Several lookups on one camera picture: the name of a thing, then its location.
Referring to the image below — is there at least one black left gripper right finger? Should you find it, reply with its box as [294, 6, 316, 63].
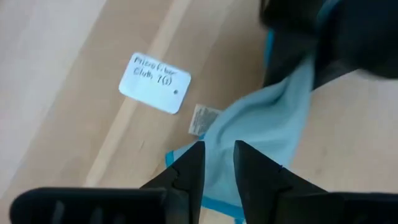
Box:
[233, 140, 398, 224]

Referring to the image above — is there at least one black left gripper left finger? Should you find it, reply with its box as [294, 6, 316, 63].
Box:
[9, 140, 206, 224]

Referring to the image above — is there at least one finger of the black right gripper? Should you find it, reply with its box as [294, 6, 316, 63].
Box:
[259, 0, 324, 88]
[313, 0, 398, 90]

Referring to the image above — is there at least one light blue teal-edged microfiber towel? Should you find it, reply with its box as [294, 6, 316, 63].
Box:
[164, 0, 343, 224]

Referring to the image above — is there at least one small grey printed care label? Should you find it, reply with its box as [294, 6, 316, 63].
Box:
[188, 103, 223, 137]

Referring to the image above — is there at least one white handwritten paper tag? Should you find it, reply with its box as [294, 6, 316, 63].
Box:
[118, 52, 192, 115]

